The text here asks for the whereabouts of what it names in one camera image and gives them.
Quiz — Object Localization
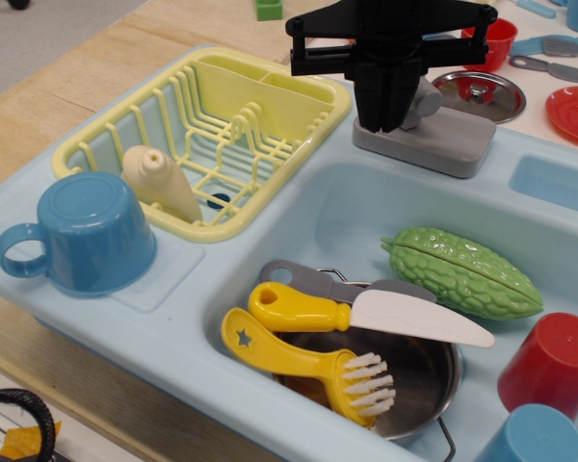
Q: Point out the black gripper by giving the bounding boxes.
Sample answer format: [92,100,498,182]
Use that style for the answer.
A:
[285,1,498,133]

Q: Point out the grey toy faucet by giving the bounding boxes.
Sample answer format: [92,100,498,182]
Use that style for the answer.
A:
[353,77,496,178]

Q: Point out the steel pot lid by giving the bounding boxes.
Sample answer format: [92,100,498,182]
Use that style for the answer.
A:
[432,70,526,124]

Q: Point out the red cup upright on table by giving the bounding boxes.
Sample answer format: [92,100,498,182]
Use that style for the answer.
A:
[464,18,517,73]

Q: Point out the green block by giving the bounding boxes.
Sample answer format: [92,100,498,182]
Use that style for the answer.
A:
[254,0,283,21]

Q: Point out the blue toy spatula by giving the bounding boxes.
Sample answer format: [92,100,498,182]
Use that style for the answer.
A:
[510,34,578,57]

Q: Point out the yellow dish rack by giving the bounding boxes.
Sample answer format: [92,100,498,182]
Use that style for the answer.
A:
[51,47,352,243]

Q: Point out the grey toy spatula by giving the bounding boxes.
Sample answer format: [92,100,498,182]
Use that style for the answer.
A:
[542,38,578,57]

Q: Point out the grey knife on table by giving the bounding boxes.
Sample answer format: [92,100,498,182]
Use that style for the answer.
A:
[509,56,578,83]

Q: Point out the red plate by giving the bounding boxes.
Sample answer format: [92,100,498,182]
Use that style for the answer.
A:
[545,86,578,143]

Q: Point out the green bitter gourd toy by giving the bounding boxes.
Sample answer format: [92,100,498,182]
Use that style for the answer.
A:
[381,227,543,321]

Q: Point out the grey toy utensil in sink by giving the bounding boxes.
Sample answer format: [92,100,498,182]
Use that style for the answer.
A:
[260,260,437,305]

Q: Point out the light blue toy sink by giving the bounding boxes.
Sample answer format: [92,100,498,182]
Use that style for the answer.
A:
[0,45,578,462]

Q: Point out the cream squeeze bottle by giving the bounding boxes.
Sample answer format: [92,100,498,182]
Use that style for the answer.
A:
[121,145,202,222]

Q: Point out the steel pot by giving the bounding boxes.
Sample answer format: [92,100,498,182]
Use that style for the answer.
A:
[273,267,463,462]

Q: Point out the yellow scrub brush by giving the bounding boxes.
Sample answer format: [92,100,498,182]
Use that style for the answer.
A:
[221,308,396,428]

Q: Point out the red cup in sink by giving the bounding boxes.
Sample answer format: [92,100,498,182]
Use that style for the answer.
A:
[497,312,578,421]

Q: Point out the blue cup bottom right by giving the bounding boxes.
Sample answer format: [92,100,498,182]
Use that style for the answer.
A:
[475,404,578,462]

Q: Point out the yellow cloth piece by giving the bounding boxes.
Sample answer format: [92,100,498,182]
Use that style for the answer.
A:
[0,426,41,460]

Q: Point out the yellow handled white knife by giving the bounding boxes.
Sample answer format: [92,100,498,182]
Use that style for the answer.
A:
[248,282,495,348]

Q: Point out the blue cup with handle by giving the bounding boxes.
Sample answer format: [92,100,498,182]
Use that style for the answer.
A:
[0,171,157,295]

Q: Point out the black cable loop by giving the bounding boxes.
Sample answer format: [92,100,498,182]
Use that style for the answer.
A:
[0,388,57,462]

